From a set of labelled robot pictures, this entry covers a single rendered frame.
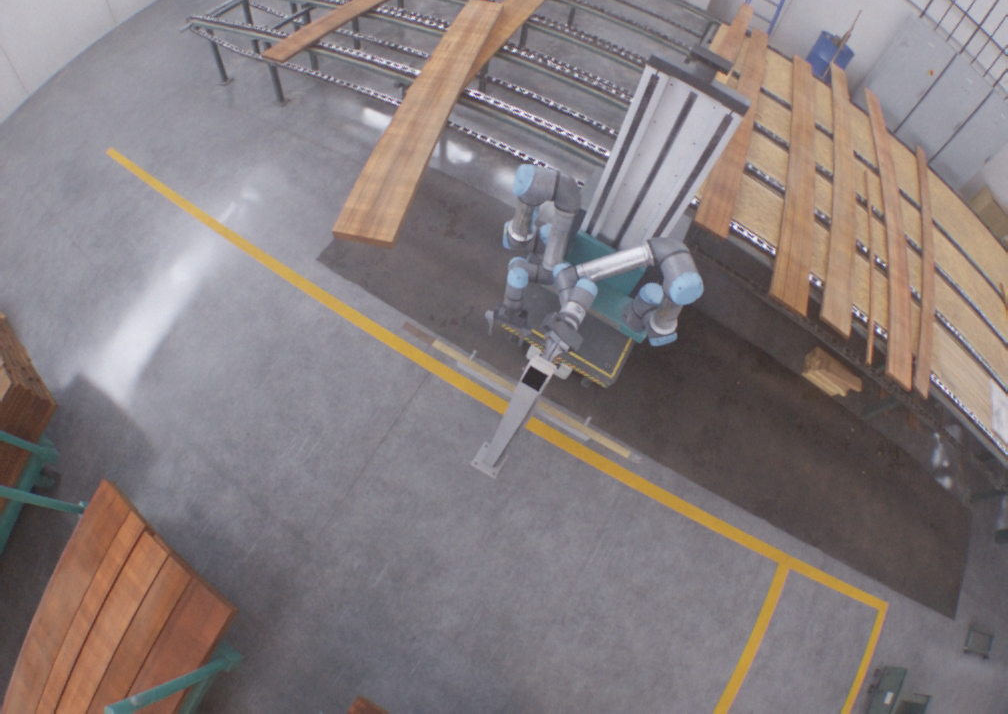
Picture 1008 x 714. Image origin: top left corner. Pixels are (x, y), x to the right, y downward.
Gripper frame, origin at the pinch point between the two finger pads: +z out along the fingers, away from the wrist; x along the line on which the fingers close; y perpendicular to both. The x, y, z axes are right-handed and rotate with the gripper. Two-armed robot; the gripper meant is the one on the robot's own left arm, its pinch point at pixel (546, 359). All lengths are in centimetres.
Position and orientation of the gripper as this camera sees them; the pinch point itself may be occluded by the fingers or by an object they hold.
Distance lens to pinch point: 136.2
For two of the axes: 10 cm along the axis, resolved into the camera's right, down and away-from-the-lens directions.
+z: -4.9, 7.6, -4.2
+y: 5.0, -1.5, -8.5
